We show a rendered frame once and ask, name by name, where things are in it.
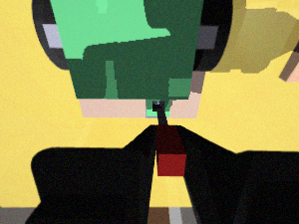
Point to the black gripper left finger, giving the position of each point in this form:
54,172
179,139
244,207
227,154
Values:
124,170

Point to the green trolley with black wheels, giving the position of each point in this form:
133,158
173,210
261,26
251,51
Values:
133,49

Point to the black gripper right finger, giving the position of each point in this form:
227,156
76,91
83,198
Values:
221,183

